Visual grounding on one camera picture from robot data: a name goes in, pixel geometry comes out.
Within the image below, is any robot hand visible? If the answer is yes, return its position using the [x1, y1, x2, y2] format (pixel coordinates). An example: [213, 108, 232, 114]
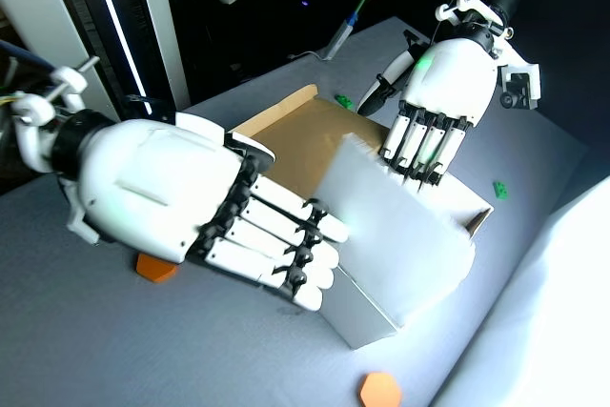
[356, 37, 500, 189]
[66, 112, 353, 314]

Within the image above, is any cardboard box with white outside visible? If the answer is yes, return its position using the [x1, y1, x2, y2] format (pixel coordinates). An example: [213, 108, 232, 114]
[227, 84, 495, 351]

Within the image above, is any orange hexagon block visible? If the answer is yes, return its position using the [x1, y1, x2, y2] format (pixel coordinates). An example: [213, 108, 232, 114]
[358, 371, 404, 407]
[133, 251, 180, 285]

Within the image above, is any white plug with blue tip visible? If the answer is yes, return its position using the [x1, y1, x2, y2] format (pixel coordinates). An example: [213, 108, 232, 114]
[323, 12, 360, 62]

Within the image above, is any white column with light strip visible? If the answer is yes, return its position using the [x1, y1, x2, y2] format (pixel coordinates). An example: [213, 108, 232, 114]
[0, 0, 193, 123]

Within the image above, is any grey table cloth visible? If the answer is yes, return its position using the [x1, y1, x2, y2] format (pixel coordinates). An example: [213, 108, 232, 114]
[0, 15, 610, 407]

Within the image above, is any white backdrop sheet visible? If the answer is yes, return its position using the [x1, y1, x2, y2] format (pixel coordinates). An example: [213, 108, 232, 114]
[431, 173, 610, 407]

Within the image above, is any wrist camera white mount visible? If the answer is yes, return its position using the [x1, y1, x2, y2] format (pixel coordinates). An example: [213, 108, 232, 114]
[497, 47, 543, 111]

